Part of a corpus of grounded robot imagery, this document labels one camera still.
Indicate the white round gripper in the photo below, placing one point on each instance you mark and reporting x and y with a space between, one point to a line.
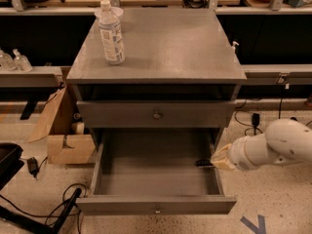
239 155

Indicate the dark rxbar chocolate bar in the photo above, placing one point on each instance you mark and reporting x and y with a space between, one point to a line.
203 163

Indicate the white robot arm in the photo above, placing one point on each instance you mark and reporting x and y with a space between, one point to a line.
284 142

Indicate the grey wooden drawer cabinet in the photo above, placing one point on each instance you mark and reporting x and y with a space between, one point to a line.
174 55

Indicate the open grey middle drawer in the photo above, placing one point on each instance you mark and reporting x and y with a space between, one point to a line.
155 172

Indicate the closed grey top drawer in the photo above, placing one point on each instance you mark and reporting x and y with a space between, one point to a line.
129 114

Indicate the black power adapter right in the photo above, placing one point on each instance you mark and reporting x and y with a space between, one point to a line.
255 120

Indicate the black power adapter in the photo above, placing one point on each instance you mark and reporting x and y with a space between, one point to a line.
255 120
32 165

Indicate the small white pump bottle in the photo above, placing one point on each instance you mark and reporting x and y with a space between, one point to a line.
235 46

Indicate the brown cardboard box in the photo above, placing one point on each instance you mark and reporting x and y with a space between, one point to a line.
54 124

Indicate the clear plastic water bottle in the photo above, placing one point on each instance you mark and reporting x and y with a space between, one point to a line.
110 33

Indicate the black power adapter left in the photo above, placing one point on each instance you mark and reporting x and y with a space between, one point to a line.
32 165

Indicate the black bin at left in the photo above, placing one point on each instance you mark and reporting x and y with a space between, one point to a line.
10 162

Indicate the black floor stand leg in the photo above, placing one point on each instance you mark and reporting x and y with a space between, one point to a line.
60 213

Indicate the clear sanitizer pump bottle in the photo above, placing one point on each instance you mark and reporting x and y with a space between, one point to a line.
21 61

